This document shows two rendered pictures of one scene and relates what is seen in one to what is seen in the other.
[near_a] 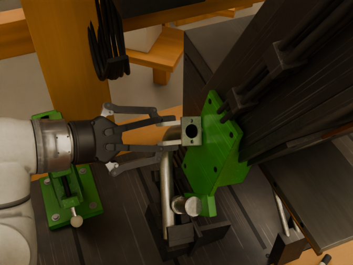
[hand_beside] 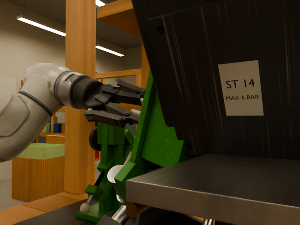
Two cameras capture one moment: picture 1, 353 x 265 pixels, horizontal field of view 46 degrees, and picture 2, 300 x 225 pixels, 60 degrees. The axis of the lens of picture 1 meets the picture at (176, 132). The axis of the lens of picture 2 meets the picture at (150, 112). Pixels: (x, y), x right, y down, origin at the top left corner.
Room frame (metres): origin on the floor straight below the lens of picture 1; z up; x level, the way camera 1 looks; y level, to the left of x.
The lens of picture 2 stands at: (0.20, -0.43, 1.18)
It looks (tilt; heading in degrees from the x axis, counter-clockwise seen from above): 1 degrees up; 54
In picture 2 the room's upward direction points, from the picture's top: straight up
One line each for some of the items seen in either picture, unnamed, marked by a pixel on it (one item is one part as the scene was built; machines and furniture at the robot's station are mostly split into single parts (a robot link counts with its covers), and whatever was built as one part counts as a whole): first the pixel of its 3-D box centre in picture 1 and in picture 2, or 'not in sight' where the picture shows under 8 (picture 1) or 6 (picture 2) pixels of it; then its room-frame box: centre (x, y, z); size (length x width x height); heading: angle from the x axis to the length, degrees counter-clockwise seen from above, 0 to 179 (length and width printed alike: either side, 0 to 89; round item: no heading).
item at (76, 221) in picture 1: (74, 212); (89, 201); (0.49, 0.23, 0.96); 0.06 x 0.03 x 0.06; 21
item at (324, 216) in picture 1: (296, 156); (265, 169); (0.53, -0.25, 1.11); 0.39 x 0.16 x 0.03; 21
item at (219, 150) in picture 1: (223, 147); (173, 124); (0.51, -0.09, 1.17); 0.13 x 0.12 x 0.20; 111
